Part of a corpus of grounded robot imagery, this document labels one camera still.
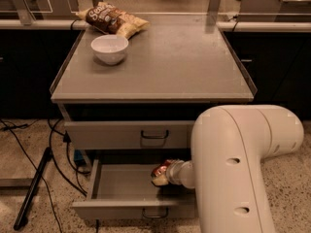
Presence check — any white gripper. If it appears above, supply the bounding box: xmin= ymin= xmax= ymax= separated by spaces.
xmin=152 ymin=160 xmax=184 ymax=186

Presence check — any red coke can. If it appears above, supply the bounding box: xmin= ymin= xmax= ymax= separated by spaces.
xmin=151 ymin=159 xmax=175 ymax=179

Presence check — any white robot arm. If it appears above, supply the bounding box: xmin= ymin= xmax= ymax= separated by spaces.
xmin=152 ymin=105 xmax=304 ymax=233

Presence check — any open middle drawer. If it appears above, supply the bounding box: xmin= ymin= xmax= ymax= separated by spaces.
xmin=73 ymin=159 xmax=197 ymax=219

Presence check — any grey drawer cabinet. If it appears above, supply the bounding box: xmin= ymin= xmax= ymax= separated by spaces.
xmin=52 ymin=15 xmax=257 ymax=163

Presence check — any closed top drawer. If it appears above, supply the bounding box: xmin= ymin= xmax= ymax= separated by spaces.
xmin=65 ymin=120 xmax=193 ymax=150

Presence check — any blue power strip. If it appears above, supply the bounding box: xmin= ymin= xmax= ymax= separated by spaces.
xmin=74 ymin=150 xmax=86 ymax=166

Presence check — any black bar on floor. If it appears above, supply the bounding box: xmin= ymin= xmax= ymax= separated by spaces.
xmin=14 ymin=147 xmax=52 ymax=231

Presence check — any white bowl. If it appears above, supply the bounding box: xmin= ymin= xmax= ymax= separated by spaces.
xmin=90 ymin=35 xmax=129 ymax=65

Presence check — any brown chip bag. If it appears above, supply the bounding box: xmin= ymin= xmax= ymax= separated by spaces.
xmin=76 ymin=2 xmax=149 ymax=39

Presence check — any black floor cable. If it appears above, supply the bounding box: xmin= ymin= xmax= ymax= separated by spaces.
xmin=0 ymin=118 xmax=64 ymax=233

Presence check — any white horizontal rail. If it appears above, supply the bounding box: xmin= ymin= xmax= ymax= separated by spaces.
xmin=0 ymin=19 xmax=311 ymax=33

